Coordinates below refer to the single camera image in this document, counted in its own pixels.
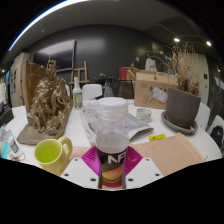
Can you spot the small glass jar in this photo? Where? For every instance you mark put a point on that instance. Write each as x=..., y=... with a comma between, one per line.
x=144, y=115

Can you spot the red box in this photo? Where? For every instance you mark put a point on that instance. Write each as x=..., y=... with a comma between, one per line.
x=126, y=73

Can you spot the dried brown plant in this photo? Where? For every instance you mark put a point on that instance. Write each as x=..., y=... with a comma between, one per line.
x=185, y=70

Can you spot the white spray bottle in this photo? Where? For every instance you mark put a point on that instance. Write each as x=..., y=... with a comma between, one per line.
x=77, y=96

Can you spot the wall-mounted dark screen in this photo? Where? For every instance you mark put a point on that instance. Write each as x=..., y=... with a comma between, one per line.
x=56, y=55

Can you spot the clear plastic packaging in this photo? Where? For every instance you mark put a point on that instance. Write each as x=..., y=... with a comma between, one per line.
x=10, y=145

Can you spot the yellow tag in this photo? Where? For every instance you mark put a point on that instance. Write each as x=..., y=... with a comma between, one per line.
x=157, y=137

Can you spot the cardboard box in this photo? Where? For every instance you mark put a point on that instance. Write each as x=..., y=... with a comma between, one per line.
x=146, y=90

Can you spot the wooden easel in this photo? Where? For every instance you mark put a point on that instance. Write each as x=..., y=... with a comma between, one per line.
x=79, y=75

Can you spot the folded newspaper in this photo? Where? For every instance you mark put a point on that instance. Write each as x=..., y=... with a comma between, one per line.
x=138, y=126

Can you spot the yellow-green mug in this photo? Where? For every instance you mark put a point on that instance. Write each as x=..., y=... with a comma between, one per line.
x=50, y=154

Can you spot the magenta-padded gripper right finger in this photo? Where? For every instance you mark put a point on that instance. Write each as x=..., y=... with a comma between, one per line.
x=144, y=170

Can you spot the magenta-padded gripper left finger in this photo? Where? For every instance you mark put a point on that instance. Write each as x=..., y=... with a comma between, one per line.
x=77, y=170

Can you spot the clear plastic drink bottle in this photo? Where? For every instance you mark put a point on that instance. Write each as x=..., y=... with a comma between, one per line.
x=112, y=133

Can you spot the bronze-coloured carved sculpture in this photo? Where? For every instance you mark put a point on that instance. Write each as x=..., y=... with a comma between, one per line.
x=46, y=106

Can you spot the grey pot saucer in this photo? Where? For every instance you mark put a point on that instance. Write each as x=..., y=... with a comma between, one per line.
x=173, y=127

